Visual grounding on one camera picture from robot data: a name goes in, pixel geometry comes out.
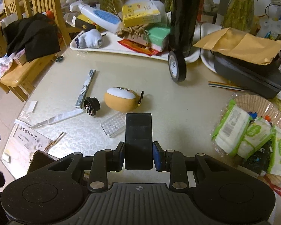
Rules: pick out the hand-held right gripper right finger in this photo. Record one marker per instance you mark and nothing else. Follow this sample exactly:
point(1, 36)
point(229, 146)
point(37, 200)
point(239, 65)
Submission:
point(156, 154)

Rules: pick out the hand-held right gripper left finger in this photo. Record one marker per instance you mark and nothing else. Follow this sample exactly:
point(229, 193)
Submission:
point(121, 155)

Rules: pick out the black phone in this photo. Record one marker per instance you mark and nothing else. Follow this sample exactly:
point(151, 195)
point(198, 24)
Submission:
point(138, 140)

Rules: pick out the clear phone case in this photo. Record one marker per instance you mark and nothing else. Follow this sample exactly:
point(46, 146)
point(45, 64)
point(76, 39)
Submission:
point(112, 126)

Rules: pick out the narrow black tape roll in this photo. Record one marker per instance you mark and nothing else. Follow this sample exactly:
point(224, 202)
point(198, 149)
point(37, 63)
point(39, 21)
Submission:
point(179, 68)

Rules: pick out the small white block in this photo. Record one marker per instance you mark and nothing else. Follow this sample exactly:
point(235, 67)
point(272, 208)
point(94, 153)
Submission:
point(7, 157)

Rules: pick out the printed paper sheet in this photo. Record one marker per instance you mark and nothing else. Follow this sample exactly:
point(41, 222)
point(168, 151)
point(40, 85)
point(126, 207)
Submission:
point(28, 140)

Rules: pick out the small white card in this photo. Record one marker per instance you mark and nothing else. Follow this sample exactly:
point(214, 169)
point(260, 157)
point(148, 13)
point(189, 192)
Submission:
point(31, 106)

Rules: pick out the gold hair pin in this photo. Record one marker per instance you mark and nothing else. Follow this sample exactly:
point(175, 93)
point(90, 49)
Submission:
point(56, 139)

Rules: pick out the large wooden chair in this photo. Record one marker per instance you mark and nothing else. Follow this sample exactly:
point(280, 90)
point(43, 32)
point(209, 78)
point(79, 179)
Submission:
point(21, 75)

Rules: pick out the patterned flat stick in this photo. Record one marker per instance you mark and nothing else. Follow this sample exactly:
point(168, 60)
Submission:
point(85, 89)

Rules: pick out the pink white plastic bag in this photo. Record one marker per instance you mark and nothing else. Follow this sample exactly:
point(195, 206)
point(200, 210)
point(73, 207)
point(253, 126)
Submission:
point(7, 62)

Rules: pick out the green wipe pack with barcode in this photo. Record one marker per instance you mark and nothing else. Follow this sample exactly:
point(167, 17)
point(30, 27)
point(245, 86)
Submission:
point(231, 126)

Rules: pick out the black white small box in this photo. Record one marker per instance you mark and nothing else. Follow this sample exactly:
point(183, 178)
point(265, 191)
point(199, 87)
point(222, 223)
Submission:
point(257, 159)

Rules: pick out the small dark round cap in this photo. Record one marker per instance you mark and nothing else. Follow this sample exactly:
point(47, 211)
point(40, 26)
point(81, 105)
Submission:
point(59, 58)

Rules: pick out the white plate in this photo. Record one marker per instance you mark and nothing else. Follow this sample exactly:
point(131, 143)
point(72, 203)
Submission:
point(207, 61)

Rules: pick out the paper lined wicker basket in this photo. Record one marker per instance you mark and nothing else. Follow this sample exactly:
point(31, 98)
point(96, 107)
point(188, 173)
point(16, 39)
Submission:
point(250, 102)

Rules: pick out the long white tray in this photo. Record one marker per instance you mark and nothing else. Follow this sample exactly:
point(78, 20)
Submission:
point(107, 48)

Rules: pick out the red packet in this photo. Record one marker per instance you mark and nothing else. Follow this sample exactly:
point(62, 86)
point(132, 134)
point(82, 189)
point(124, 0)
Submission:
point(138, 47)

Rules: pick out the black cloth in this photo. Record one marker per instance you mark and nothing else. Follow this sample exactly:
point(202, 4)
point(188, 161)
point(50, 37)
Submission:
point(32, 35)

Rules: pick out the green tissue pack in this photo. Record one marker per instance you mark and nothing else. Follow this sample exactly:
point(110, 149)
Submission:
point(159, 37)

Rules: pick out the white sock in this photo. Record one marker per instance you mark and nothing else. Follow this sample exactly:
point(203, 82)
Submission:
point(90, 39)

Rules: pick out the dark grey zip case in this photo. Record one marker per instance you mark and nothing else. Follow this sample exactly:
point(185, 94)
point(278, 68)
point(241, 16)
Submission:
point(248, 75)

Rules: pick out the red ribbon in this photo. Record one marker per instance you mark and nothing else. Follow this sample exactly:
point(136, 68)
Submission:
point(276, 187)

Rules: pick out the brown burlap pouch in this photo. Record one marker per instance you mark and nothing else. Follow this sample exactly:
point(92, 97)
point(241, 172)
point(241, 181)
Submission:
point(133, 31)

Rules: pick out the black thermos bottle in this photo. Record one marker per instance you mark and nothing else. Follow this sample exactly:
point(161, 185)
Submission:
point(182, 21)

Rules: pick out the brown paper envelope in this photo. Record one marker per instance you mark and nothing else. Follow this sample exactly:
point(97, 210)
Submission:
point(238, 44)

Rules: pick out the black gold box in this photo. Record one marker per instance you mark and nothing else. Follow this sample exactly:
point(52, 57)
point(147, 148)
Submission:
point(84, 23)

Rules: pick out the white lotion bottle blue label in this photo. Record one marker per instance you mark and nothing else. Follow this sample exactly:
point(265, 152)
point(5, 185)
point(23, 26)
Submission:
point(100, 17)

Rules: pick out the yellow carton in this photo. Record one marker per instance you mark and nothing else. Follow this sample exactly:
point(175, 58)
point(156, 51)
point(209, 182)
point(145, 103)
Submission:
point(140, 13)

